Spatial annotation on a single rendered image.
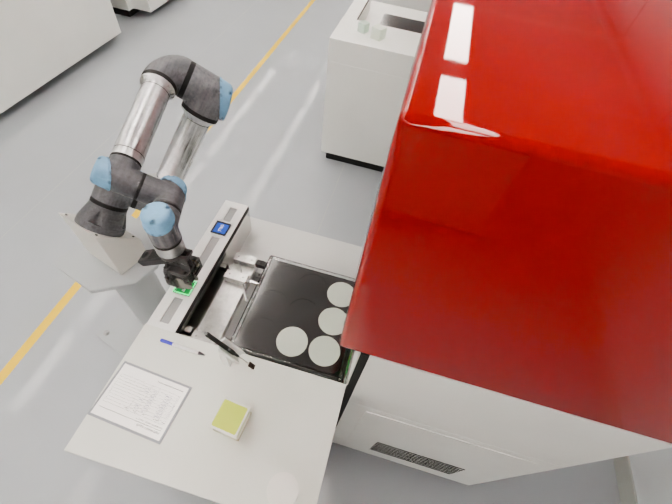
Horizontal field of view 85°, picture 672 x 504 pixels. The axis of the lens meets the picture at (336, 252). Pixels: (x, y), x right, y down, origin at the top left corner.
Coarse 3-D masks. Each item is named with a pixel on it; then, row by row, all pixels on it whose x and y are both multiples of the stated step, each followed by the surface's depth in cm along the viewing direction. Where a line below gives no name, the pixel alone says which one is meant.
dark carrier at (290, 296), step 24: (288, 264) 134; (264, 288) 127; (288, 288) 128; (312, 288) 129; (264, 312) 122; (288, 312) 123; (312, 312) 123; (240, 336) 116; (264, 336) 117; (312, 336) 118; (336, 336) 119; (288, 360) 113
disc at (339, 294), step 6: (342, 282) 132; (330, 288) 130; (336, 288) 130; (342, 288) 130; (348, 288) 130; (330, 294) 128; (336, 294) 128; (342, 294) 129; (348, 294) 129; (330, 300) 127; (336, 300) 127; (342, 300) 127; (348, 300) 127; (342, 306) 126
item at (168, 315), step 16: (224, 208) 139; (240, 208) 140; (208, 240) 130; (224, 240) 130; (208, 256) 126; (208, 272) 122; (160, 304) 113; (176, 304) 114; (160, 320) 111; (176, 320) 111
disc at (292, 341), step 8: (288, 328) 119; (296, 328) 119; (280, 336) 117; (288, 336) 118; (296, 336) 118; (304, 336) 118; (280, 344) 116; (288, 344) 116; (296, 344) 116; (304, 344) 116; (288, 352) 114; (296, 352) 115
